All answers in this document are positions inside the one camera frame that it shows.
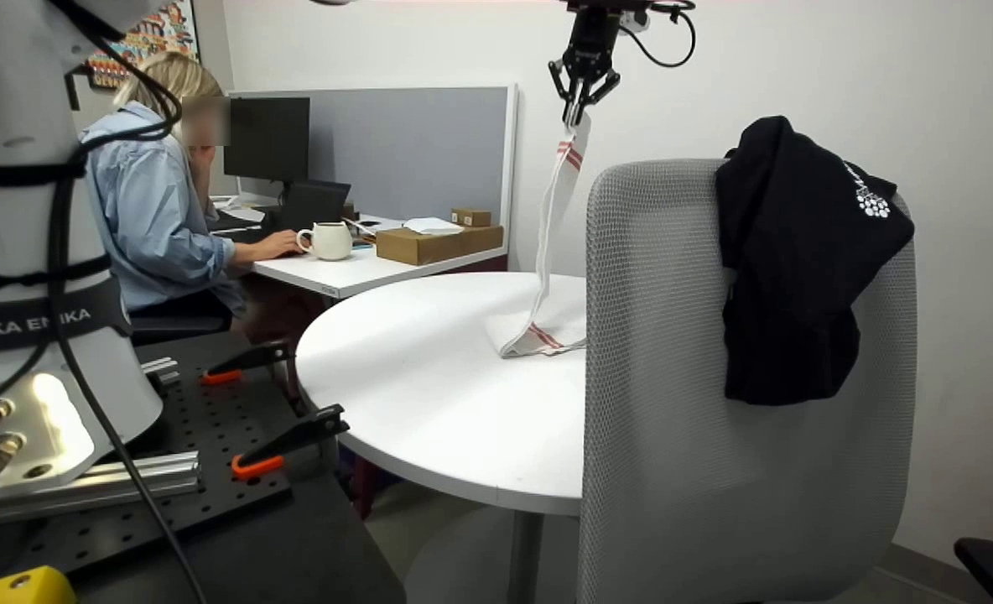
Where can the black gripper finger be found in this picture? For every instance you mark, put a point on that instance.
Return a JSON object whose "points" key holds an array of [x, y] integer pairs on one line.
{"points": [[568, 96], [599, 89]]}

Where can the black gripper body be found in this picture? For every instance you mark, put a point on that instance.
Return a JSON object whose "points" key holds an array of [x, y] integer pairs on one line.
{"points": [[592, 38]]}

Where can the white and red towel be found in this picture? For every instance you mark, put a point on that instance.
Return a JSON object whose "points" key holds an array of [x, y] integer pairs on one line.
{"points": [[551, 224]]}

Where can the small cardboard box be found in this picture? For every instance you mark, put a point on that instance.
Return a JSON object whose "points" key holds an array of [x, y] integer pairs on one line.
{"points": [[470, 216]]}

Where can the gray partition panel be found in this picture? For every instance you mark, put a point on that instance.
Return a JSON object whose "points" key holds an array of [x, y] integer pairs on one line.
{"points": [[406, 153]]}

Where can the white paper sheet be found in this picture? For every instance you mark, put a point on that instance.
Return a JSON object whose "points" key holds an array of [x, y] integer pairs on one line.
{"points": [[436, 226]]}

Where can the large flat cardboard box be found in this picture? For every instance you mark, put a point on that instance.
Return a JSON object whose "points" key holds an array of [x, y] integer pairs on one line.
{"points": [[441, 245]]}

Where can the black garment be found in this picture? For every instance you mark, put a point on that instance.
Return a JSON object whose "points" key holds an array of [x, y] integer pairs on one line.
{"points": [[800, 257]]}

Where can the white mug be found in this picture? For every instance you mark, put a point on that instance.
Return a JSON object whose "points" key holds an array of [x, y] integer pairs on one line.
{"points": [[332, 238]]}

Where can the black laptop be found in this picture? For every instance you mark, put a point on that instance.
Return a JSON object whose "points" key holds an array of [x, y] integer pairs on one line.
{"points": [[311, 203]]}

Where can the black computer monitor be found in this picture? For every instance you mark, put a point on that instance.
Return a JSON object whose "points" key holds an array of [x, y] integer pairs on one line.
{"points": [[268, 138]]}

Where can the white paper stack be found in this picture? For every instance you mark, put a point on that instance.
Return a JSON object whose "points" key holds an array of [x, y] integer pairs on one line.
{"points": [[239, 209]]}

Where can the gray office chair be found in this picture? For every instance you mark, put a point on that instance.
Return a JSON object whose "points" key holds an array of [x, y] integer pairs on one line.
{"points": [[677, 448]]}

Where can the orange and black clamp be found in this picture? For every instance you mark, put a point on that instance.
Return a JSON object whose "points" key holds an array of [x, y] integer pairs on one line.
{"points": [[247, 365], [289, 439]]}

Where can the woman in blue shirt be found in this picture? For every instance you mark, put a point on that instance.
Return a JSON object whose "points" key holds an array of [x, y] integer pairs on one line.
{"points": [[147, 213]]}

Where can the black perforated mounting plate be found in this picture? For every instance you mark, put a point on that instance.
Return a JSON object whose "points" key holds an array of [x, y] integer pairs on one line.
{"points": [[200, 431]]}

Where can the yellow object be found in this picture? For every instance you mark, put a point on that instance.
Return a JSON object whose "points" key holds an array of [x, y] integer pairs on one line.
{"points": [[29, 585]]}

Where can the colourful wall poster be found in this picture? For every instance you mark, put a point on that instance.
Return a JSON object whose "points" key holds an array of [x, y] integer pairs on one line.
{"points": [[167, 29]]}

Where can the silver aluminium rail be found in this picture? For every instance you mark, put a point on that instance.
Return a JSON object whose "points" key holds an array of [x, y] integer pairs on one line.
{"points": [[128, 474]]}

